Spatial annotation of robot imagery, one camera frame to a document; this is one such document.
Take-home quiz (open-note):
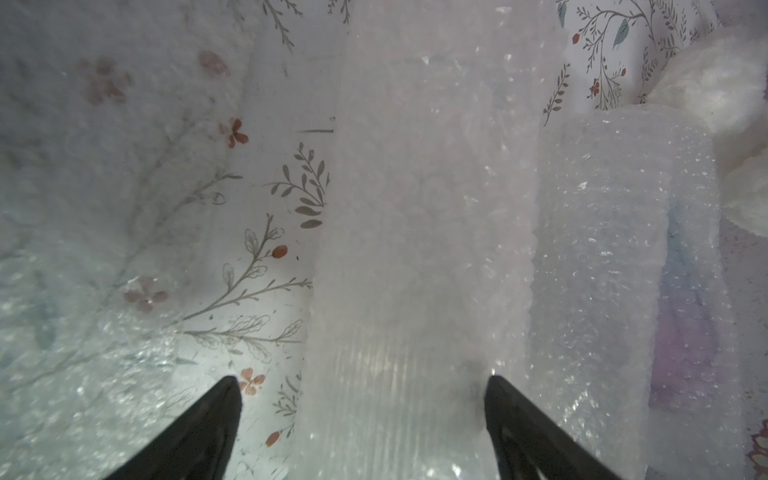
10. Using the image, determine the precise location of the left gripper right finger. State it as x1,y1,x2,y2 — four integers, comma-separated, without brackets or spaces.
484,375,619,480

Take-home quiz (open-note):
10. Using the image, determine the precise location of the white pink plush toy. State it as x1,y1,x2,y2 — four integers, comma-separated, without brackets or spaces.
646,27,767,237

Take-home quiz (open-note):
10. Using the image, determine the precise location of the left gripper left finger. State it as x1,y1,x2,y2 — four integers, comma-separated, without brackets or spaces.
106,376,242,480

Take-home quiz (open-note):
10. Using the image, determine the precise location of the bubble wrapped purple vase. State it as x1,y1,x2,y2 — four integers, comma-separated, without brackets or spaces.
648,105,745,479

